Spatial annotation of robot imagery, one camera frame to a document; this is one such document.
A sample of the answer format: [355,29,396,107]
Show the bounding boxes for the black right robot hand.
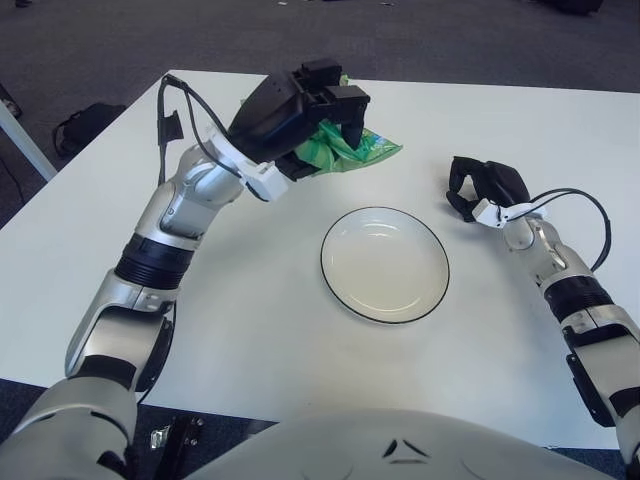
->
[445,155,531,224]

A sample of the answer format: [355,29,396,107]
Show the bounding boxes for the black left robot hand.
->
[227,58,371,181]

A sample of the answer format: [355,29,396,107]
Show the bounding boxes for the green potato chips bag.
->
[292,72,405,174]

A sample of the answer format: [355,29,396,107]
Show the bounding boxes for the white plate black rim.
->
[319,205,451,326]

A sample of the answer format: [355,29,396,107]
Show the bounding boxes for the black backpack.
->
[52,103,127,159]

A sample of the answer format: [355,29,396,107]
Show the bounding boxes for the white table leg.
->
[0,97,59,182]

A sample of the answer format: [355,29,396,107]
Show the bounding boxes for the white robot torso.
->
[184,408,626,480]

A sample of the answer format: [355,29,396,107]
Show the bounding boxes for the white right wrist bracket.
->
[474,197,549,230]

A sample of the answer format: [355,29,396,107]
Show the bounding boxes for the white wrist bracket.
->
[199,127,290,203]
[474,197,549,230]

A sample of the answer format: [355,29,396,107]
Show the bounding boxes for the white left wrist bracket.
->
[199,127,290,203]

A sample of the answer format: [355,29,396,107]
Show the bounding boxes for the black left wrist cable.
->
[157,73,251,186]

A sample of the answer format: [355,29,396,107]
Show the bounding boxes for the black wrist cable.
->
[157,73,251,186]
[529,187,614,274]

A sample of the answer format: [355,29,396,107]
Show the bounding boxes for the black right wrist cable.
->
[529,187,614,274]

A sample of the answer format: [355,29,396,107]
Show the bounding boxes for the black metal frame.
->
[167,414,204,474]

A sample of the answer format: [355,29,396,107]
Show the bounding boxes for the small shiny metal bracket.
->
[148,424,174,449]

